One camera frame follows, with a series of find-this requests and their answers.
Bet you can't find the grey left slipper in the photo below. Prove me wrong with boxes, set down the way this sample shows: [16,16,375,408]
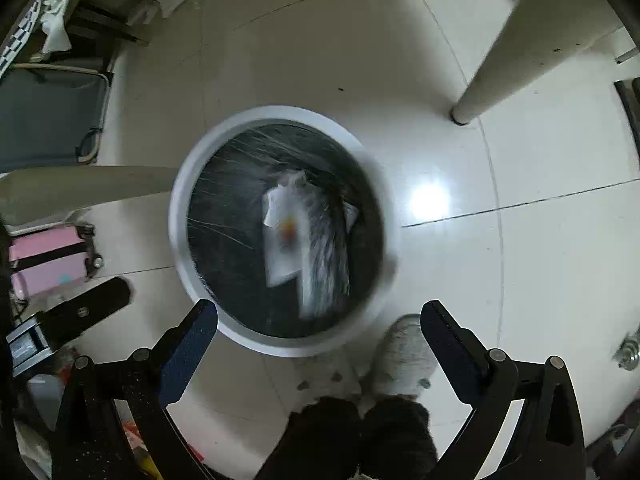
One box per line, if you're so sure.
[293,349,362,404]

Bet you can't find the black bin liner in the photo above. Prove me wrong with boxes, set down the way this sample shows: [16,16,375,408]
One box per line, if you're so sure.
[186,124,383,338]

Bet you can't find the grey right slipper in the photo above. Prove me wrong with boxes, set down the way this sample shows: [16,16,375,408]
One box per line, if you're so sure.
[370,314,438,399]

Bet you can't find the metal dumbbell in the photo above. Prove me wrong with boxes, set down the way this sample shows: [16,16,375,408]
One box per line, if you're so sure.
[614,328,640,372]

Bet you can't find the black white checkered cloth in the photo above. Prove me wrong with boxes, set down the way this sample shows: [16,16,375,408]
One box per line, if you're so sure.
[1,0,68,76]

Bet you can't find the grey slipper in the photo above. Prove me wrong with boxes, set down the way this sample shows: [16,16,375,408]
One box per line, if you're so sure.
[293,349,362,404]
[370,314,438,399]

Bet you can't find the black trousers legs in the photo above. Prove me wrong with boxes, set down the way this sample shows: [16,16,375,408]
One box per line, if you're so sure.
[256,396,438,479]

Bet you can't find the white table leg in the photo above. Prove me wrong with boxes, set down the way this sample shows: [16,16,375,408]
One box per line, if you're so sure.
[450,0,622,125]

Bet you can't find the pink suitcase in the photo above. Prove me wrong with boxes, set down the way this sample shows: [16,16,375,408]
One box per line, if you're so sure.
[9,224,103,301]

